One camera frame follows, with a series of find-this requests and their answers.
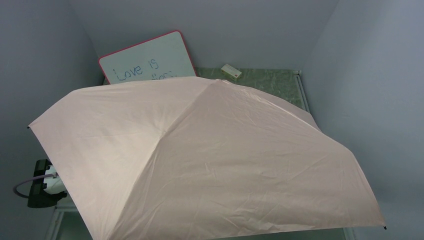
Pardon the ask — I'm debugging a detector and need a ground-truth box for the pink and black folding umbrella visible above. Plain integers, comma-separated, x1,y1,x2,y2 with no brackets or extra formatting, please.
29,77,386,240

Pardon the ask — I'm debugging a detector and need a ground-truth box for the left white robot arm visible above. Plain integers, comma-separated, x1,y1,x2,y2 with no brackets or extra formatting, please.
27,159,68,209

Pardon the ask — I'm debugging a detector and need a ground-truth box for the small white cardboard box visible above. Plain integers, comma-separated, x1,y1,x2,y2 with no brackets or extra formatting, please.
220,64,242,81

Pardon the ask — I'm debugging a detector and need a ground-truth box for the pink framed whiteboard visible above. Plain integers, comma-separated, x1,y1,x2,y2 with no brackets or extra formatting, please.
98,30,197,84

